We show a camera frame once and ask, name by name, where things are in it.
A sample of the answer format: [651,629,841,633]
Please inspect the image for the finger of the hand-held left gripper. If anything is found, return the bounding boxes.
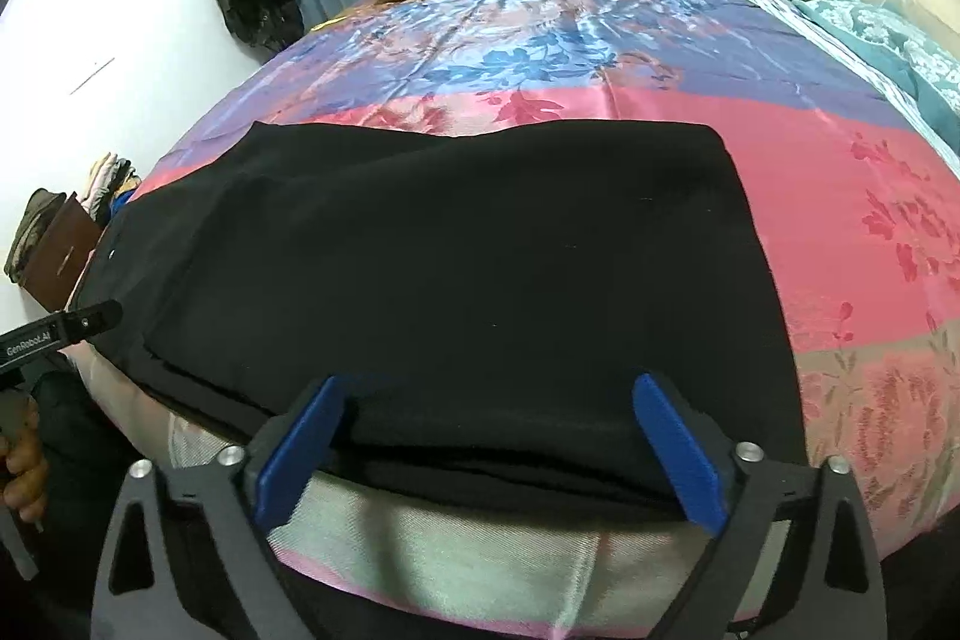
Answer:
[52,300,123,342]

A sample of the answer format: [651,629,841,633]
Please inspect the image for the brown wooden cabinet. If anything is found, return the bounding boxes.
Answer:
[21,192,102,309]

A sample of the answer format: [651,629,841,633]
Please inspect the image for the colourful floral satin bedspread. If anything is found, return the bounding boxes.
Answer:
[64,0,960,640]

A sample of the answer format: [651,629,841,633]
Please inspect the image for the teal floral blanket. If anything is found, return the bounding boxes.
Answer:
[720,0,960,150]

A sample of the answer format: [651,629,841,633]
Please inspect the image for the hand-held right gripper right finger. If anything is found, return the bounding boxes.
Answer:
[632,372,886,640]

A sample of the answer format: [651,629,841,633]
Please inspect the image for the person's left hand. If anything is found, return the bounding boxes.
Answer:
[0,396,50,534]

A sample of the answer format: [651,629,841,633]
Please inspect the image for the olive green cloth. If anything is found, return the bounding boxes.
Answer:
[4,188,68,281]

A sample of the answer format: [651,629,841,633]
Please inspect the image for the pile of colourful clothes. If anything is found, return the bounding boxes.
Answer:
[81,154,143,221]

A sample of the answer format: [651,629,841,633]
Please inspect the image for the black pants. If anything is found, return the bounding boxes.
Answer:
[75,119,807,521]

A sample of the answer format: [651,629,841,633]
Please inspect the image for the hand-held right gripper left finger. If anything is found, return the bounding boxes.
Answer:
[90,374,353,640]

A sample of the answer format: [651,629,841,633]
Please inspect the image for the person's dark clothed legs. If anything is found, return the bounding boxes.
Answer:
[0,364,661,640]

